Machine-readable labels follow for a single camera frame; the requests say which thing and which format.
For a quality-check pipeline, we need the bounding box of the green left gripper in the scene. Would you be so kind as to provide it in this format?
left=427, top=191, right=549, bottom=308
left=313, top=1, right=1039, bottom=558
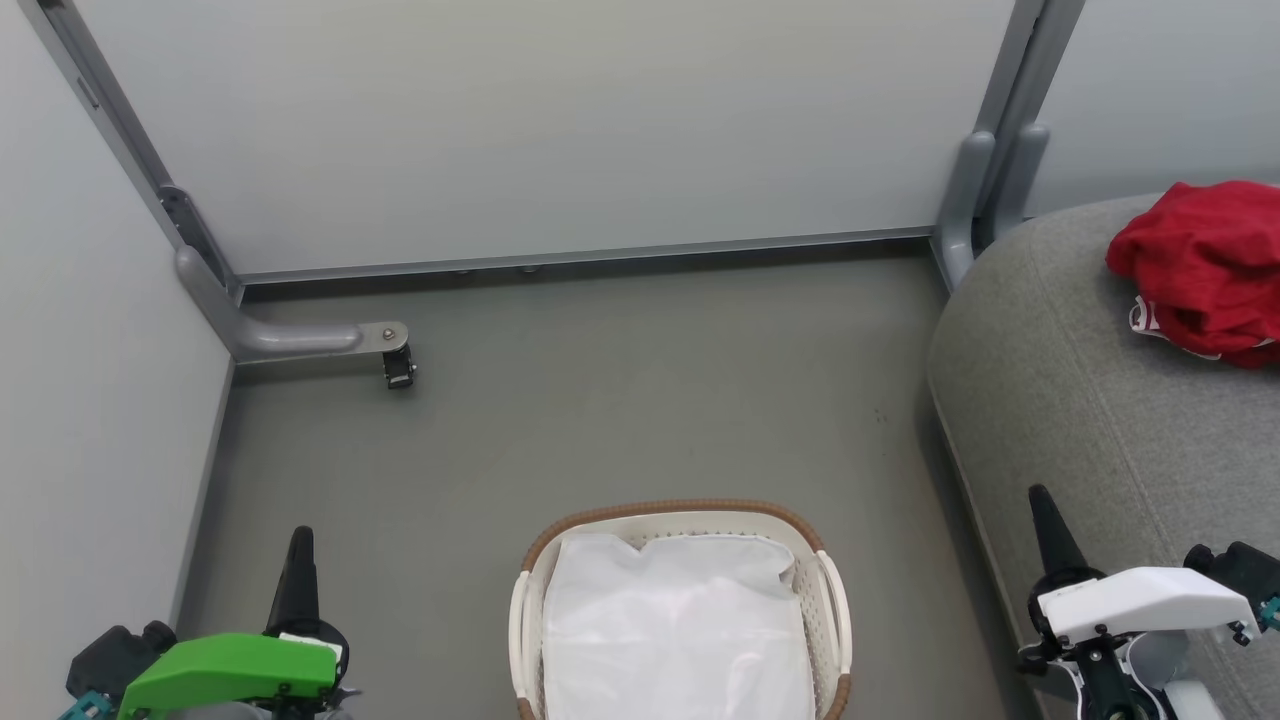
left=118, top=527, right=351, bottom=716

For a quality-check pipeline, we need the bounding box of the red sports jersey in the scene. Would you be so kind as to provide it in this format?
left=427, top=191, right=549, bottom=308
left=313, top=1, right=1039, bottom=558
left=1105, top=180, right=1280, bottom=369

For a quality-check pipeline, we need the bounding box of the white cloth basket liner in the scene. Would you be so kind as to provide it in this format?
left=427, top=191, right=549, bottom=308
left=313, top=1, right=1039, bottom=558
left=540, top=532, right=816, bottom=720

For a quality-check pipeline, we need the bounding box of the grey partition foot with bracket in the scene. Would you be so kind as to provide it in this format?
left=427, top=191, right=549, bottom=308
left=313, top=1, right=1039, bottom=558
left=175, top=245, right=411, bottom=366

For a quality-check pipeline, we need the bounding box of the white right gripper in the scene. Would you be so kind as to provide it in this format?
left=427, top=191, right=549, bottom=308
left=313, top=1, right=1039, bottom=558
left=1028, top=485, right=1261, bottom=643

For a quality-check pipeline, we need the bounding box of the grey fabric sofa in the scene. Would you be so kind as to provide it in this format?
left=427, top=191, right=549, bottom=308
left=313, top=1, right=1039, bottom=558
left=925, top=192, right=1280, bottom=720

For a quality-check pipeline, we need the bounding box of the white laundry basket brown rim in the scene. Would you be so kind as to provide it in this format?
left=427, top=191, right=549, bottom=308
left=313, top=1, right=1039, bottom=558
left=508, top=499, right=853, bottom=720

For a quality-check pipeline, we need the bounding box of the grey metal partition post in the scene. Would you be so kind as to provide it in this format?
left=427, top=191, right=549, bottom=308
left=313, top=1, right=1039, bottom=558
left=930, top=0, right=1086, bottom=293
left=20, top=0, right=243, bottom=301

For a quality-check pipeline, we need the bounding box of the grey partition bottom rail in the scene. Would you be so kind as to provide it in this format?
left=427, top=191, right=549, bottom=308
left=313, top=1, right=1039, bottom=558
left=238, top=227, right=936, bottom=288

